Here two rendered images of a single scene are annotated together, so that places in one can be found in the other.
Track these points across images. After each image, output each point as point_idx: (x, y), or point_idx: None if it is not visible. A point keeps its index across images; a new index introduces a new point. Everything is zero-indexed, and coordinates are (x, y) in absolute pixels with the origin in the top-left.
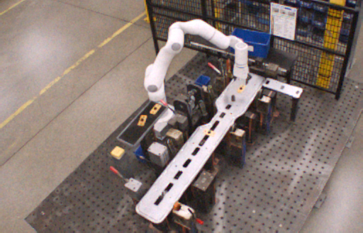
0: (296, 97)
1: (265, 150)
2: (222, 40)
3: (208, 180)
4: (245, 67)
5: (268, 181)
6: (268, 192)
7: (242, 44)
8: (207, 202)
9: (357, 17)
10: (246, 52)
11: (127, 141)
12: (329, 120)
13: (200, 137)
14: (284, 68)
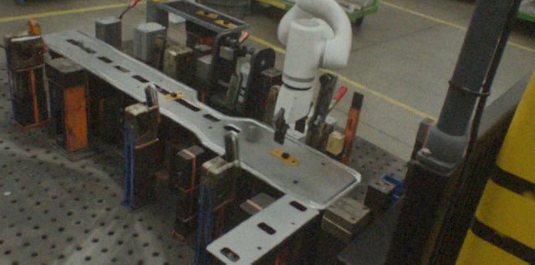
0: (211, 244)
1: (145, 252)
2: None
3: (62, 67)
4: (283, 86)
5: (55, 231)
6: (28, 223)
7: (311, 23)
8: (51, 105)
9: (403, 206)
10: (292, 38)
11: (170, 2)
12: None
13: (168, 88)
14: (349, 248)
